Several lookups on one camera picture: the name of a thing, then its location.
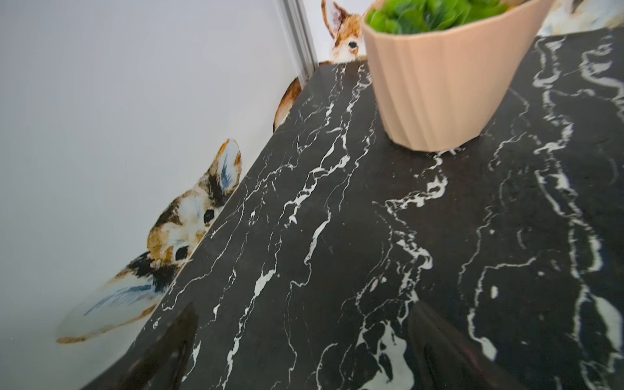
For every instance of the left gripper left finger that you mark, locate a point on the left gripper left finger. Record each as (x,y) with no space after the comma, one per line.
(161,366)

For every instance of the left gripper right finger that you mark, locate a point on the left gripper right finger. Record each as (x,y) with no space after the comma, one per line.
(448,360)

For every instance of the pink pot green plant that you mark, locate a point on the pink pot green plant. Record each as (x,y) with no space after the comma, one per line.
(436,91)

